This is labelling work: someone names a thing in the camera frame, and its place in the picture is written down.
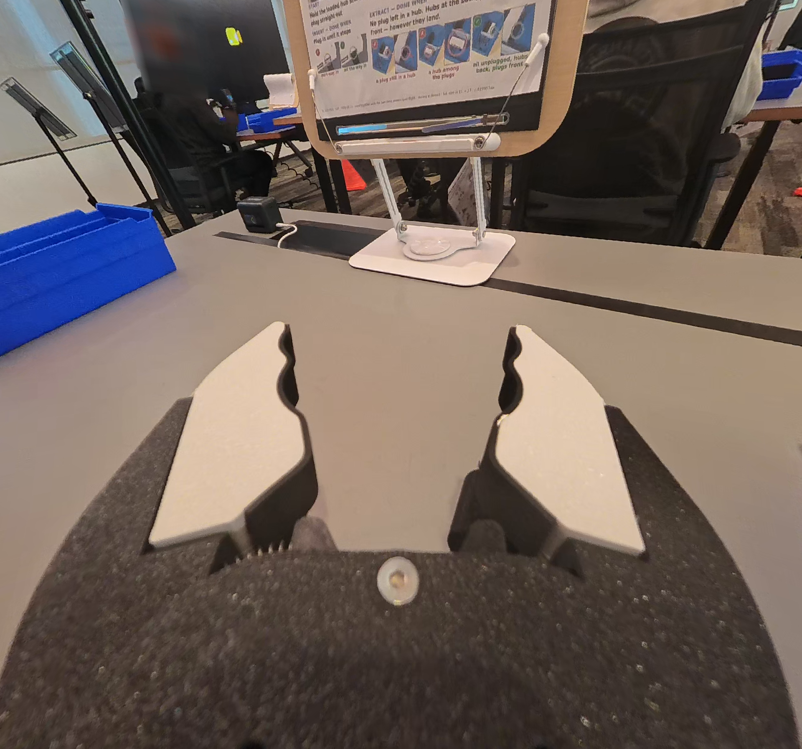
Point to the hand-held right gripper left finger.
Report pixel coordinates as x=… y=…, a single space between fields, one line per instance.
x=236 y=447

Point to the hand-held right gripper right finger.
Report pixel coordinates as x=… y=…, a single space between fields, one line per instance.
x=557 y=447

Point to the blue plastic bin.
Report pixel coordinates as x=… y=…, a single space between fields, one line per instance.
x=81 y=285

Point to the small black cube device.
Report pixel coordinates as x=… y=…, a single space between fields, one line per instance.
x=256 y=213

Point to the white paper tag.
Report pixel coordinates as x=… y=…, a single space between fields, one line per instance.
x=463 y=197

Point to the orange traffic cone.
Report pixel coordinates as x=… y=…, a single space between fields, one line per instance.
x=353 y=178

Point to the black mesh office chair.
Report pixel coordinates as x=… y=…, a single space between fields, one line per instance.
x=625 y=135

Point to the small blue background bin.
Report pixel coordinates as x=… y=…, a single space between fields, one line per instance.
x=263 y=120
x=782 y=75

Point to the large black monitor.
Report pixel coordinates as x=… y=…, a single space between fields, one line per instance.
x=263 y=72

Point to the wooden background desk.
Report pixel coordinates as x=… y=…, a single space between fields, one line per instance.
x=777 y=110

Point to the printed instruction sheet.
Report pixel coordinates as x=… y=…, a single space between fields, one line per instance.
x=425 y=8

